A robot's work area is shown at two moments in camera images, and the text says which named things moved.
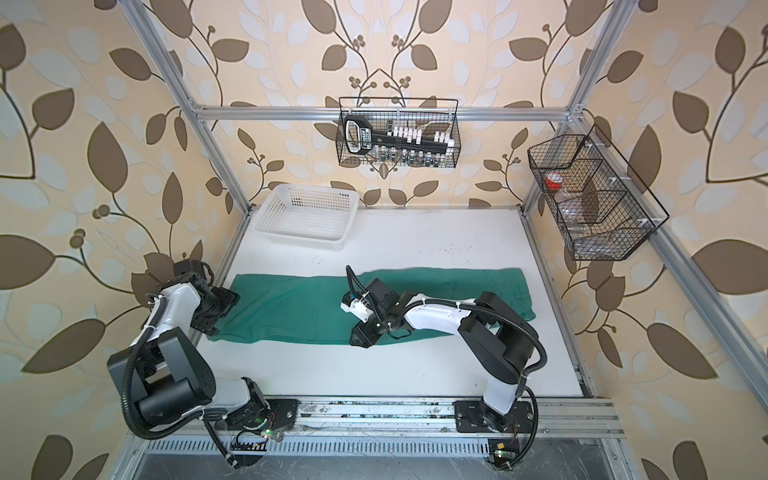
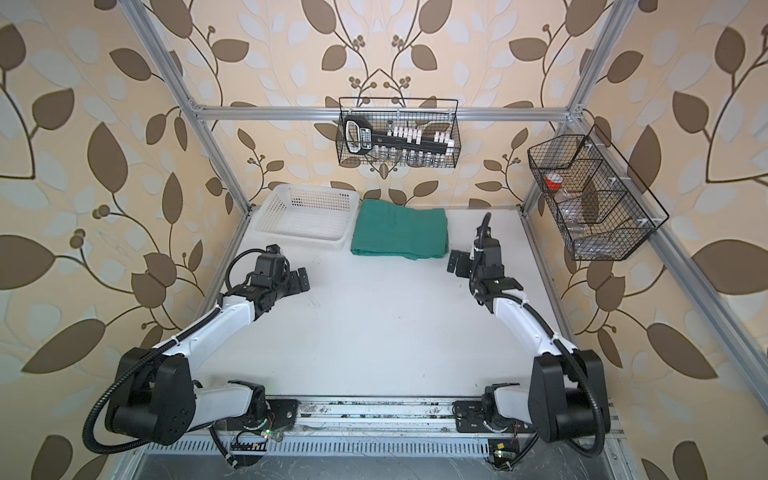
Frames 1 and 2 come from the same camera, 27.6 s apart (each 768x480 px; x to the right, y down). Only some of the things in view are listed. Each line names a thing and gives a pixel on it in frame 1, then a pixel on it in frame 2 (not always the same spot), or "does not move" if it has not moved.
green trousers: [313, 307] -> [388, 229]
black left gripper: [227, 298] -> [305, 283]
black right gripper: [366, 338] -> [453, 259]
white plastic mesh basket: [307, 216] does not move
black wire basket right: [605, 211] does not move
